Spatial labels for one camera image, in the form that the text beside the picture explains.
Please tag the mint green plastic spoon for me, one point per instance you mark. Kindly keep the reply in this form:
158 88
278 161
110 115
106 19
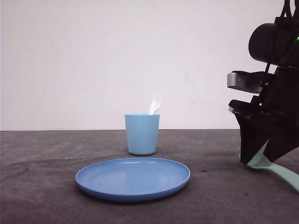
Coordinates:
261 162

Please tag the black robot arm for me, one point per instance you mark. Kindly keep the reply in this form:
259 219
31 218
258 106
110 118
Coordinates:
271 119

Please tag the white plastic fork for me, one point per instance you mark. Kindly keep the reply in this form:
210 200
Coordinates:
155 104

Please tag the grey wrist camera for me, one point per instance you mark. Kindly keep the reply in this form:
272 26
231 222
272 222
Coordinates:
245 81

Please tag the blue plastic plate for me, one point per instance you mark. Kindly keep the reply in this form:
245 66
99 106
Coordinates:
133 179

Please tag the light blue plastic cup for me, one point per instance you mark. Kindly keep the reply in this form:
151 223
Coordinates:
142 133

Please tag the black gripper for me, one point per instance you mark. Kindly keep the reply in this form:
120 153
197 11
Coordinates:
279 98

